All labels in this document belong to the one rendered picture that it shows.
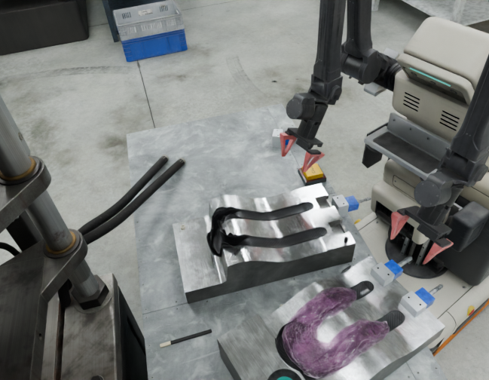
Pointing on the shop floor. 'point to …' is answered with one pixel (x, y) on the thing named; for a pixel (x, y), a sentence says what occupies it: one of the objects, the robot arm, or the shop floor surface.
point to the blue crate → (154, 45)
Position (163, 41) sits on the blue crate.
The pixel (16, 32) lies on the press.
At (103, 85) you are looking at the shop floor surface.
